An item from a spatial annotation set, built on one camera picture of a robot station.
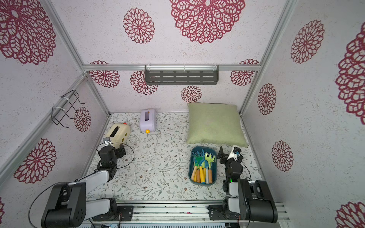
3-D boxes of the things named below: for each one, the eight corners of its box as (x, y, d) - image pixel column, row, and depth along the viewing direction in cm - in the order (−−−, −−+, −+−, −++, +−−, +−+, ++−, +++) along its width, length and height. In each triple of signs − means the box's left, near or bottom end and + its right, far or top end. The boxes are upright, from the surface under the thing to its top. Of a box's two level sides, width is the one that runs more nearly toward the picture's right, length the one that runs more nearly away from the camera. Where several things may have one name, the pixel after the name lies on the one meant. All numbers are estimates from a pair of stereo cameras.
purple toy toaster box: (140, 135, 109) (136, 126, 100) (144, 118, 120) (141, 108, 112) (154, 135, 109) (152, 126, 100) (157, 118, 120) (155, 108, 112)
